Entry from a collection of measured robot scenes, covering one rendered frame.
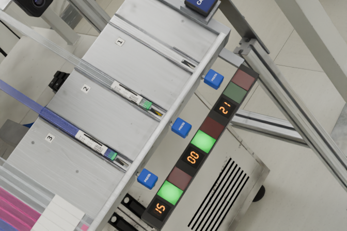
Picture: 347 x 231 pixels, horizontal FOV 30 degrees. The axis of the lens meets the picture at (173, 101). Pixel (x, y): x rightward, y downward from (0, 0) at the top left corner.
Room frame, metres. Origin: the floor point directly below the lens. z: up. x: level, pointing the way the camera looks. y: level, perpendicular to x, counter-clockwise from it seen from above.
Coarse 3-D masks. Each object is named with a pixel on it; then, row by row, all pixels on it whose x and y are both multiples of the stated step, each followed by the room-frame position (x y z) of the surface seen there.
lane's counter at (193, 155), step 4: (188, 148) 0.89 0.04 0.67; (192, 148) 0.88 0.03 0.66; (188, 152) 0.88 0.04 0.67; (192, 152) 0.88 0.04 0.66; (196, 152) 0.88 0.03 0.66; (184, 156) 0.88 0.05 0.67; (188, 156) 0.88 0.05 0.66; (192, 156) 0.87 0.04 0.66; (196, 156) 0.87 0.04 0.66; (200, 156) 0.87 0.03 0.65; (184, 160) 0.87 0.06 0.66; (188, 160) 0.87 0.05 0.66; (192, 160) 0.87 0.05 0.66; (196, 160) 0.87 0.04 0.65; (200, 160) 0.86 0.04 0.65; (192, 164) 0.86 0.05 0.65; (196, 164) 0.86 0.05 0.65; (196, 168) 0.86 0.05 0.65
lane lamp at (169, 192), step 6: (162, 186) 0.86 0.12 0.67; (168, 186) 0.85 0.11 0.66; (174, 186) 0.85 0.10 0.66; (162, 192) 0.85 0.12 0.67; (168, 192) 0.85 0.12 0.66; (174, 192) 0.84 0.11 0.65; (180, 192) 0.84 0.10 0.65; (168, 198) 0.84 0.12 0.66; (174, 198) 0.84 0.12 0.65; (174, 204) 0.83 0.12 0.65
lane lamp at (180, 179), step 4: (176, 168) 0.87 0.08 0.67; (172, 172) 0.87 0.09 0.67; (176, 172) 0.87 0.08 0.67; (180, 172) 0.86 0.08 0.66; (184, 172) 0.86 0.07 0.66; (168, 176) 0.87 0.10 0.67; (172, 176) 0.86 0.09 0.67; (176, 176) 0.86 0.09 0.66; (180, 176) 0.86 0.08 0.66; (184, 176) 0.85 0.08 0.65; (188, 176) 0.85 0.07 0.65; (168, 180) 0.86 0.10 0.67; (172, 180) 0.86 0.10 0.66; (176, 180) 0.86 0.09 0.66; (180, 180) 0.85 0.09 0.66; (184, 180) 0.85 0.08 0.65; (188, 180) 0.85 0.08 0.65; (176, 184) 0.85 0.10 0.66; (180, 184) 0.85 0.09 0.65; (184, 184) 0.85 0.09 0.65; (180, 188) 0.84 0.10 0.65; (184, 188) 0.84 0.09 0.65
